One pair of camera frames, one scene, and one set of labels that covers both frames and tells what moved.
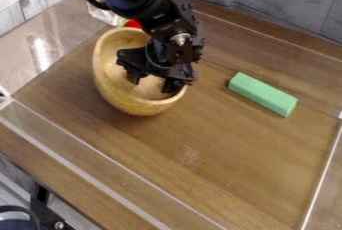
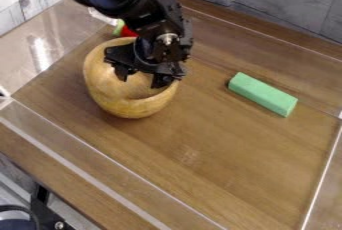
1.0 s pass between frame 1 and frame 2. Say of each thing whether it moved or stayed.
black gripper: moved
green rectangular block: stayed
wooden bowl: moved
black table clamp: stayed
